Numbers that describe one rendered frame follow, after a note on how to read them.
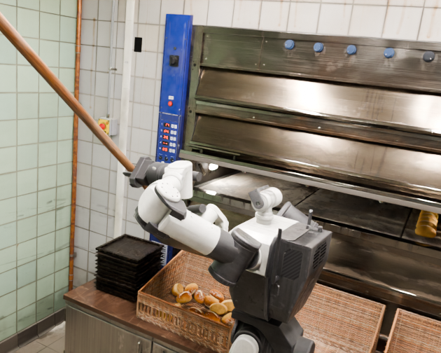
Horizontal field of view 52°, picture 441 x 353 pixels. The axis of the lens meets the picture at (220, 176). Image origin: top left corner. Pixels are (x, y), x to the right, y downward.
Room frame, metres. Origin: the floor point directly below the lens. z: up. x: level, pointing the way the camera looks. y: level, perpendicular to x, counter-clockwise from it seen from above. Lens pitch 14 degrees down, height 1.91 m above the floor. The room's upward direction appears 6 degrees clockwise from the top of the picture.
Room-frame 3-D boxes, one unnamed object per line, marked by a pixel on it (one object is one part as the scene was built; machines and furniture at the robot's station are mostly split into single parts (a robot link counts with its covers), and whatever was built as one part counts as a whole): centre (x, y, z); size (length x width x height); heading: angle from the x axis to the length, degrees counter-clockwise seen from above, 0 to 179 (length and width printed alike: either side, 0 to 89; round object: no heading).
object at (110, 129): (2.82, 0.74, 1.46); 0.10 x 0.07 x 0.10; 64
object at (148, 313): (2.22, 0.01, 0.72); 0.56 x 0.49 x 0.28; 63
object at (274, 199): (1.47, -0.16, 1.47); 0.10 x 0.07 x 0.09; 150
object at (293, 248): (1.44, -0.22, 1.27); 0.34 x 0.30 x 0.36; 150
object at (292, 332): (1.43, -0.25, 1.01); 0.28 x 0.13 x 0.18; 64
